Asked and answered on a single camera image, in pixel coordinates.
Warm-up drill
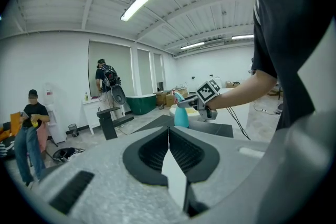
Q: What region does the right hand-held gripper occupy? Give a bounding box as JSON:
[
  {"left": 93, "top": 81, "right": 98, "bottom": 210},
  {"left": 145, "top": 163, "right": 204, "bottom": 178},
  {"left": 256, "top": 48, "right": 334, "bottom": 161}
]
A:
[{"left": 177, "top": 79, "right": 222, "bottom": 123}]

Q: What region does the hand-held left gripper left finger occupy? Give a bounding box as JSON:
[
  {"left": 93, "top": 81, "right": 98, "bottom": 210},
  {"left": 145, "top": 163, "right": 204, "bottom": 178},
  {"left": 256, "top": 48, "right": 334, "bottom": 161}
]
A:
[{"left": 39, "top": 126, "right": 190, "bottom": 224}]

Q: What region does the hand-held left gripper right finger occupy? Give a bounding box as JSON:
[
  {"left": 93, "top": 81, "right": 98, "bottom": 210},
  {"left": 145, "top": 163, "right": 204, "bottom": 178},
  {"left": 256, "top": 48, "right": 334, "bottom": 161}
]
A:
[{"left": 169, "top": 126, "right": 271, "bottom": 216}]

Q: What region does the teal spray bottle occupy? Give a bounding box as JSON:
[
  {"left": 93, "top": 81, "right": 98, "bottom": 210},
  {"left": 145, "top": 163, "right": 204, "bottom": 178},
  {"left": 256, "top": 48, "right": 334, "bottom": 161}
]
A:
[{"left": 174, "top": 91, "right": 190, "bottom": 129}]

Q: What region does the person's right forearm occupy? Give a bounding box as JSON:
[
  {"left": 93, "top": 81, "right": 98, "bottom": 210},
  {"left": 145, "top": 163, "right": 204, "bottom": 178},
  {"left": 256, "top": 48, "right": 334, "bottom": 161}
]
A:
[{"left": 209, "top": 69, "right": 278, "bottom": 111}]

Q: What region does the black slab panel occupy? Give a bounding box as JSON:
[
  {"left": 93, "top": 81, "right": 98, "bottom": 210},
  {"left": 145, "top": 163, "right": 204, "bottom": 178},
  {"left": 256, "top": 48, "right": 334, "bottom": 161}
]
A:
[{"left": 132, "top": 114, "right": 234, "bottom": 138}]

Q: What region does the black angular faucet stand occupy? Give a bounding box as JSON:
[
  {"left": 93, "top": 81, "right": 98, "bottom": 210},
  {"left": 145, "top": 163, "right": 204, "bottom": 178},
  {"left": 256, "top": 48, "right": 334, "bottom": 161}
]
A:
[{"left": 96, "top": 106, "right": 134, "bottom": 141}]

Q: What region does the black bag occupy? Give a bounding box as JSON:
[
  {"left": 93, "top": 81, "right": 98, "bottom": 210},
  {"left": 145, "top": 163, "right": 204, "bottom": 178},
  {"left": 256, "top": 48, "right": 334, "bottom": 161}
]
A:
[{"left": 52, "top": 147, "right": 85, "bottom": 162}]

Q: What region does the grey window blind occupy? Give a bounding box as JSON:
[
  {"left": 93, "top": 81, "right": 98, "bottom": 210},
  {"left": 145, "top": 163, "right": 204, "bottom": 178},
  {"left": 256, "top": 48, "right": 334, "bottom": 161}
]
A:
[
  {"left": 153, "top": 52, "right": 165, "bottom": 91},
  {"left": 136, "top": 48, "right": 153, "bottom": 97},
  {"left": 88, "top": 40, "right": 132, "bottom": 98}
]

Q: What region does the dark green bathtub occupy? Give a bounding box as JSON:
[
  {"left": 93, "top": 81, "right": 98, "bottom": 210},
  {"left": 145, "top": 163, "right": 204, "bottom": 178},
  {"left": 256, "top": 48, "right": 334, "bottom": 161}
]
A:
[{"left": 125, "top": 93, "right": 158, "bottom": 115}]

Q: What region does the white vanity cabinet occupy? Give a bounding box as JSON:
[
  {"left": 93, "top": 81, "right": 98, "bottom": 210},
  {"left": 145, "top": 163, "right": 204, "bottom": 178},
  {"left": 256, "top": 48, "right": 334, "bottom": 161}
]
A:
[{"left": 82, "top": 97, "right": 124, "bottom": 135}]

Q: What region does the white water dispenser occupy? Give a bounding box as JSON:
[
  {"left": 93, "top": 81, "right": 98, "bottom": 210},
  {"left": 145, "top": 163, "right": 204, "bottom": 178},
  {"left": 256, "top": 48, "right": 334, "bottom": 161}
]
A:
[{"left": 43, "top": 82, "right": 68, "bottom": 144}]

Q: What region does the pink cloth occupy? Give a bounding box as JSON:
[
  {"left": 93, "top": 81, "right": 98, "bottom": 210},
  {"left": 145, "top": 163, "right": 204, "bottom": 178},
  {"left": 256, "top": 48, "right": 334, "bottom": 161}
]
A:
[{"left": 36, "top": 122, "right": 48, "bottom": 153}]

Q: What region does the grey oval object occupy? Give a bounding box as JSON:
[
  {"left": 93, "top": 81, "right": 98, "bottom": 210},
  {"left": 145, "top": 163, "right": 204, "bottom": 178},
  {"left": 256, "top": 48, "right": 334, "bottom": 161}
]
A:
[{"left": 111, "top": 86, "right": 127, "bottom": 105}]

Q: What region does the orange cushion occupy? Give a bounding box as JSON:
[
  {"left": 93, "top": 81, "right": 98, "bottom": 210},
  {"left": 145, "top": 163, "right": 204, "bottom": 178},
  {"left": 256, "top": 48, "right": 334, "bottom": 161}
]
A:
[{"left": 0, "top": 112, "right": 22, "bottom": 142}]

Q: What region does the person's black shirt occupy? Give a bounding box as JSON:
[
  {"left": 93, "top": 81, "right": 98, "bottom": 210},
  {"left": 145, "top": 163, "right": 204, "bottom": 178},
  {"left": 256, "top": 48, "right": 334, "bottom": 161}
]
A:
[{"left": 248, "top": 0, "right": 336, "bottom": 132}]

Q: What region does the black cable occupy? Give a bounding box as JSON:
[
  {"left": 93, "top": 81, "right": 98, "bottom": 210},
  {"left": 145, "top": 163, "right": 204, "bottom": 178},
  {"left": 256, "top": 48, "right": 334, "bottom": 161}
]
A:
[{"left": 227, "top": 106, "right": 251, "bottom": 141}]

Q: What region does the black wire wastebasket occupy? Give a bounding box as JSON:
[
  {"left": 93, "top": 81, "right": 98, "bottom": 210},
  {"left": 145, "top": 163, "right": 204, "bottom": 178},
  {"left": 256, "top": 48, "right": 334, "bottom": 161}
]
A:
[{"left": 68, "top": 123, "right": 79, "bottom": 137}]

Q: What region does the white floor cable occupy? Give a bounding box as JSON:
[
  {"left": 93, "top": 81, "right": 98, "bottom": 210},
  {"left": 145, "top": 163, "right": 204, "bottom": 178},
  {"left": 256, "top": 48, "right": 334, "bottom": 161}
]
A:
[{"left": 253, "top": 102, "right": 281, "bottom": 115}]

